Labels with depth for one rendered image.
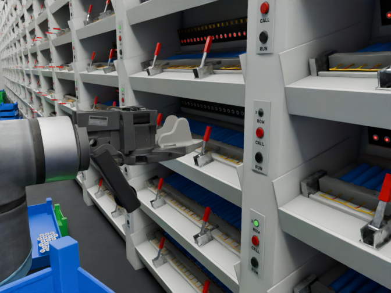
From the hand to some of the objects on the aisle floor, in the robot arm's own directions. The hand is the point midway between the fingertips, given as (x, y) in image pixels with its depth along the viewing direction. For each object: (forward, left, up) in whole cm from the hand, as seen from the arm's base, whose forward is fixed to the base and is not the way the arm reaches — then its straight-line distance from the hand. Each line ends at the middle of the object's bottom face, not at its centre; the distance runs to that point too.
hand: (195, 146), depth 62 cm
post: (+17, -15, -57) cm, 61 cm away
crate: (+4, +106, -67) cm, 125 cm away
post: (+34, +53, -62) cm, 88 cm away
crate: (+1, +90, -61) cm, 109 cm away
